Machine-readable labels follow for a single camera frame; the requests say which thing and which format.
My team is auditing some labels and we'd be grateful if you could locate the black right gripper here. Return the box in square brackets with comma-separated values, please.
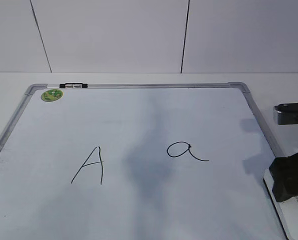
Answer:
[269, 152, 298, 203]

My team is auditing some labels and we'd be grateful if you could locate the white whiteboard eraser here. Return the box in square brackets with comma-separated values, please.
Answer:
[263, 168, 298, 240]

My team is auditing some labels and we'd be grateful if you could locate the round green magnet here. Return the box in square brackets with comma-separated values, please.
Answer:
[41, 89, 64, 102]

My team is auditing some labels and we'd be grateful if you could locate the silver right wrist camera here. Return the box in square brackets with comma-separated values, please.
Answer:
[273, 103, 298, 125]

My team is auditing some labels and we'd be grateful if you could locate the white whiteboard with grey frame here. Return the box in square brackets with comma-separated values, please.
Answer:
[0, 82, 287, 240]

